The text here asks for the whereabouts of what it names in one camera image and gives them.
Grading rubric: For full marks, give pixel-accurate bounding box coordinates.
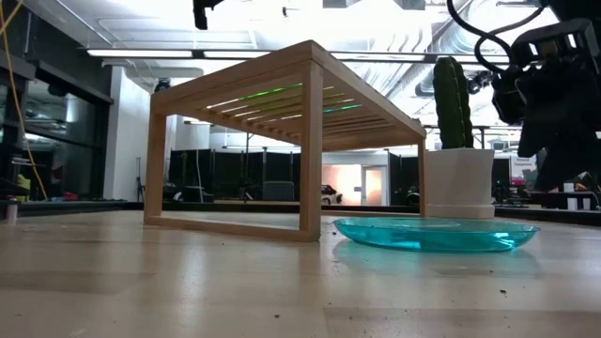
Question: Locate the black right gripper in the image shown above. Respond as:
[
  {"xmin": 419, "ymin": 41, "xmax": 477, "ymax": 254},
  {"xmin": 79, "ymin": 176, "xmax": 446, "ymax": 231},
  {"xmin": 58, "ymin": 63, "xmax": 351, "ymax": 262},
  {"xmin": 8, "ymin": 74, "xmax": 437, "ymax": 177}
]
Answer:
[{"xmin": 490, "ymin": 58, "xmax": 601, "ymax": 192}]

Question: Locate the clear blue plastic plate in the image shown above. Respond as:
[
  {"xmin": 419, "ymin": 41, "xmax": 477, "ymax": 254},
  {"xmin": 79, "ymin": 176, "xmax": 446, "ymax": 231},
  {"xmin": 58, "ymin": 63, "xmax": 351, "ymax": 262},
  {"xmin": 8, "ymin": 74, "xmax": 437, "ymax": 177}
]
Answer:
[{"xmin": 333, "ymin": 216, "xmax": 541, "ymax": 254}]

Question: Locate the wooden slatted shelf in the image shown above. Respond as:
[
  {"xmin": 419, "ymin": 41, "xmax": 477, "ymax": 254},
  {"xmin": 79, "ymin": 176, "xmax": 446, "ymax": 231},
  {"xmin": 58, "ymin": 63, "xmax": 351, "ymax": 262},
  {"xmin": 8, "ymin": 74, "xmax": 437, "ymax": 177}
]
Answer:
[{"xmin": 143, "ymin": 39, "xmax": 428, "ymax": 243}]

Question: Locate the white plant pot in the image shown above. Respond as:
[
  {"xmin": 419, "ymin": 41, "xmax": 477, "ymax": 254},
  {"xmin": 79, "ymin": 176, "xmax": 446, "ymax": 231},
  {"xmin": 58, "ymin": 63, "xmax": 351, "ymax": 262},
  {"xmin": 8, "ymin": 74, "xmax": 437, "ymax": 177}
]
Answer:
[{"xmin": 424, "ymin": 147, "xmax": 497, "ymax": 221}]

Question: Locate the tall green cactus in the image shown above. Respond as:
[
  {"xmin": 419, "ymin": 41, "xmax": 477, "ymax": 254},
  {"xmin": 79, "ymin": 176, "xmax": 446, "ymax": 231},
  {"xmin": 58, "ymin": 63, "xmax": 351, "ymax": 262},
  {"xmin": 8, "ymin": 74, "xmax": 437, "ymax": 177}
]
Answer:
[{"xmin": 431, "ymin": 55, "xmax": 474, "ymax": 150}]

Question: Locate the black partition panel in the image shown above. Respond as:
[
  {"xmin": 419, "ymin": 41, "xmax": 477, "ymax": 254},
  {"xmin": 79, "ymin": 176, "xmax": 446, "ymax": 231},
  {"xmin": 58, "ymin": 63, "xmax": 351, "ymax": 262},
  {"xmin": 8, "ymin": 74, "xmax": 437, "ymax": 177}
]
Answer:
[
  {"xmin": 387, "ymin": 150, "xmax": 421, "ymax": 207},
  {"xmin": 167, "ymin": 148, "xmax": 301, "ymax": 203}
]

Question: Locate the teal green light strip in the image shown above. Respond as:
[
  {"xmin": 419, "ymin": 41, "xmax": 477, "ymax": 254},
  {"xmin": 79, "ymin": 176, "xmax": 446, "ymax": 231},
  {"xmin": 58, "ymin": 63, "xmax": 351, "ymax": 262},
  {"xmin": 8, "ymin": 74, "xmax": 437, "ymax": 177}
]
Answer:
[{"xmin": 322, "ymin": 103, "xmax": 363, "ymax": 115}]

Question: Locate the lit doorway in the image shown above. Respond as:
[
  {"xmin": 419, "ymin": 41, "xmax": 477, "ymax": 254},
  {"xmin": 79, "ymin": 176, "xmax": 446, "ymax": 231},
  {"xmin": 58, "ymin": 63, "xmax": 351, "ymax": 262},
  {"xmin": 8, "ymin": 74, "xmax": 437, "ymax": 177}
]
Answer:
[{"xmin": 361, "ymin": 165, "xmax": 389, "ymax": 207}]

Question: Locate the black tripod stand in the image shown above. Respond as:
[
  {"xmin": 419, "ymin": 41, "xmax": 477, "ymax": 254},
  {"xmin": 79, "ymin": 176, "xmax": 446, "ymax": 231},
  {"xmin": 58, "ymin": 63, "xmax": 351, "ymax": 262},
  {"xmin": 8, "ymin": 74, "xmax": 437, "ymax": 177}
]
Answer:
[{"xmin": 134, "ymin": 157, "xmax": 146, "ymax": 203}]

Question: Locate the grey green chair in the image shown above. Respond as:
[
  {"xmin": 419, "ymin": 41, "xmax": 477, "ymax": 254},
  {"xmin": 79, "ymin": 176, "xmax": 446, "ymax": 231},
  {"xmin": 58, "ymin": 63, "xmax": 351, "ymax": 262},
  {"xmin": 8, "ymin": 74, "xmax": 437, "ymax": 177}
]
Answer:
[{"xmin": 261, "ymin": 180, "xmax": 296, "ymax": 202}]

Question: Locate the yellow green item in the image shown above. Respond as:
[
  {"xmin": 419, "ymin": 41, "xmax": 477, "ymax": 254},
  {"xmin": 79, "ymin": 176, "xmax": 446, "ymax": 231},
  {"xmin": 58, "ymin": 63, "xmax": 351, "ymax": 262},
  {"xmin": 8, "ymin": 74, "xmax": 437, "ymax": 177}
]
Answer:
[{"xmin": 16, "ymin": 173, "xmax": 32, "ymax": 203}]

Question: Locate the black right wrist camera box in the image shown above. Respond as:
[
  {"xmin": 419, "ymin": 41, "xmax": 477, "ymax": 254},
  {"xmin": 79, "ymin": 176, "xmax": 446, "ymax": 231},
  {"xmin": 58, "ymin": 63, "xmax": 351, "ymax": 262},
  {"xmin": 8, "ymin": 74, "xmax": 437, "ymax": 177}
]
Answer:
[{"xmin": 510, "ymin": 18, "xmax": 592, "ymax": 63}]

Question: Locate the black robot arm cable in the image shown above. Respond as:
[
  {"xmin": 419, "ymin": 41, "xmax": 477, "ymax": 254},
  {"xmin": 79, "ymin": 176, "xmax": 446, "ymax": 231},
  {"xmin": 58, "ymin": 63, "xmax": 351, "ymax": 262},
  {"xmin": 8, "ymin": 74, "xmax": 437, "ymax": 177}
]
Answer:
[{"xmin": 445, "ymin": 0, "xmax": 548, "ymax": 72}]

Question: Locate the yellow hanging cable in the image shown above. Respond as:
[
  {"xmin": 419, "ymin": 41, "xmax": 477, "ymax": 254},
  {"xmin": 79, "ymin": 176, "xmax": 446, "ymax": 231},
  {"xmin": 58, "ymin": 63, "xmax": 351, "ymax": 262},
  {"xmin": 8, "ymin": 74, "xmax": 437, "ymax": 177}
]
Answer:
[{"xmin": 0, "ymin": 0, "xmax": 49, "ymax": 201}]

